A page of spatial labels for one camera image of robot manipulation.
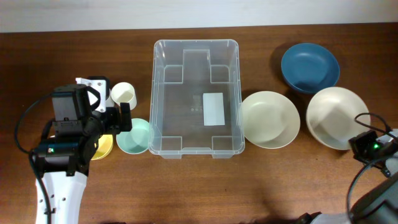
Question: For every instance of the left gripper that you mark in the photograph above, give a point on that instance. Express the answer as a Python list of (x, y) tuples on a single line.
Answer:
[(115, 126)]

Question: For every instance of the mint green small bowl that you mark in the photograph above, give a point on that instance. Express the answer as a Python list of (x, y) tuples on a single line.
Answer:
[(136, 141)]

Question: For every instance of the yellow small bowl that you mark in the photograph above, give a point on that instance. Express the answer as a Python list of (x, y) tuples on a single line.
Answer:
[(105, 145)]

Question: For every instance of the dark blue bowl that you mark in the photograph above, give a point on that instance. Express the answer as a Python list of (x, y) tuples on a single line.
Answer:
[(308, 68)]

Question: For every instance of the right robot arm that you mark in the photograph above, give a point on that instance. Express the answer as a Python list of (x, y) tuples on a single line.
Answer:
[(379, 205)]

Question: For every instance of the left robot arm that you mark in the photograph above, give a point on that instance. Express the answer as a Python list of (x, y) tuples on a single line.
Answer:
[(61, 161)]

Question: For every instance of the clear plastic storage container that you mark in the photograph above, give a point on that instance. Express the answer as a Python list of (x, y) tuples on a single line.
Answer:
[(183, 70)]

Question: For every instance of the grey cup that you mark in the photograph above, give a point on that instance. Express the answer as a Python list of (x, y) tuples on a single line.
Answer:
[(109, 100)]

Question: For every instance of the cream cup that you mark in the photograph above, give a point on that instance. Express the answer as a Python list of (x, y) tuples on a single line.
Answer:
[(124, 93)]

